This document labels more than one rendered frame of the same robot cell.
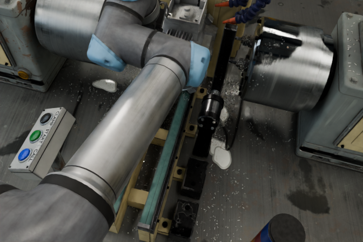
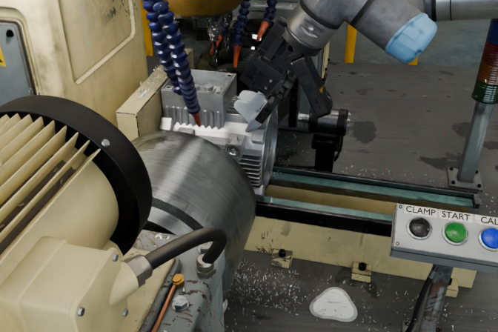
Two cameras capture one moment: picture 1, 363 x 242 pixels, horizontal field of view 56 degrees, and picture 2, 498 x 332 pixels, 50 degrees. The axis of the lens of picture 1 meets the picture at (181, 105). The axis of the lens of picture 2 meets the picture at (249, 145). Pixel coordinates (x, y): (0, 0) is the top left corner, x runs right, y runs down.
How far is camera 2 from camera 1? 113 cm
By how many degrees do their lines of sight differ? 62
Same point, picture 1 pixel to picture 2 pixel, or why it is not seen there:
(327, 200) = (359, 121)
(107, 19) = not seen: outside the picture
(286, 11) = not seen: hidden behind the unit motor
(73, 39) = (242, 215)
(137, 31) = not seen: outside the picture
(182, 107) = (293, 176)
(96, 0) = (196, 144)
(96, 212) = not seen: outside the picture
